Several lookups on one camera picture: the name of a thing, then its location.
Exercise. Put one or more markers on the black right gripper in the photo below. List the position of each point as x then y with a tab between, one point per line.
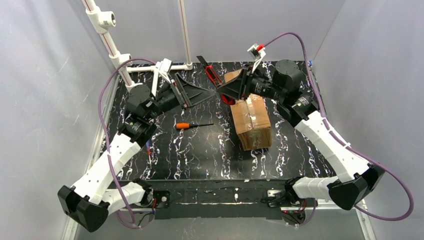
245	84

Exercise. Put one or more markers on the blue red small screwdriver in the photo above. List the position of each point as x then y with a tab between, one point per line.
148	151

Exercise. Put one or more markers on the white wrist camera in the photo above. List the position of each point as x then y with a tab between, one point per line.
257	51
163	68

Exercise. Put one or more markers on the red black utility knife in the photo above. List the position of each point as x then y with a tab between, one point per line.
215	79

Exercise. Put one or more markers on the orange handled screwdriver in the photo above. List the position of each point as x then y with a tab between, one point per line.
184	126

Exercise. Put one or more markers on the brown cardboard express box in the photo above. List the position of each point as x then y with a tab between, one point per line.
252	123

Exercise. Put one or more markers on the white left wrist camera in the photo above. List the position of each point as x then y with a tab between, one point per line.
163	68

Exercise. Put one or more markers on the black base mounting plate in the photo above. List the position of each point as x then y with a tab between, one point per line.
235	198

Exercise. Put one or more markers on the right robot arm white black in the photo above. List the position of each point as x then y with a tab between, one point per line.
355	177

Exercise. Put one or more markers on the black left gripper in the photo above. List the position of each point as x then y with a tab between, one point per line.
180	91

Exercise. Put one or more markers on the white pvc pipe frame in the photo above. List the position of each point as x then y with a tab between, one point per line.
124	29

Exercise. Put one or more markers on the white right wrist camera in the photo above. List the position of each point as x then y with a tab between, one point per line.
257	51

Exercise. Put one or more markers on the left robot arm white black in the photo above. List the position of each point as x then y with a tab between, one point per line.
88	201

